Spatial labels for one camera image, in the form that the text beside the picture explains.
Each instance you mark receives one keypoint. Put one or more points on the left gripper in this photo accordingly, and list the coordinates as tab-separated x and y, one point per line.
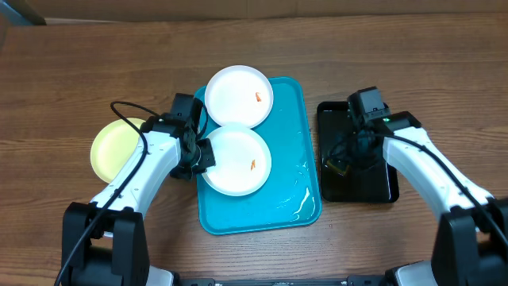
209	161

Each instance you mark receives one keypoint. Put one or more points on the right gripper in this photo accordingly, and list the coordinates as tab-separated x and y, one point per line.
361	147

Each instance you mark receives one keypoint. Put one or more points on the white plate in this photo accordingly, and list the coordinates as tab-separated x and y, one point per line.
242	161
239	95

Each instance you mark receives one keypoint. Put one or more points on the green and yellow sponge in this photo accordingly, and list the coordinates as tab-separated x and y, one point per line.
338	166

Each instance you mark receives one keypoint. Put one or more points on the light green rimmed plate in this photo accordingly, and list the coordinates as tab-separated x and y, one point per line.
111	149

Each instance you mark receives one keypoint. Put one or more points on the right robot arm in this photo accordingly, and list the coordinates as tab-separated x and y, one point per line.
471	242

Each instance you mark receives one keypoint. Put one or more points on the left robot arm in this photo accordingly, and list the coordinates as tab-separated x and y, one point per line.
104	241

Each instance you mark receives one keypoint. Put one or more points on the black rectangular water tray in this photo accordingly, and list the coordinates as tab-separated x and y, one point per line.
379	185

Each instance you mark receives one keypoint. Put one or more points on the teal plastic tray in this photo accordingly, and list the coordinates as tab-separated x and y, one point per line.
291	196

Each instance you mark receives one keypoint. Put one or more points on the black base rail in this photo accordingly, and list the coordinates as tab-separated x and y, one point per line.
278	282

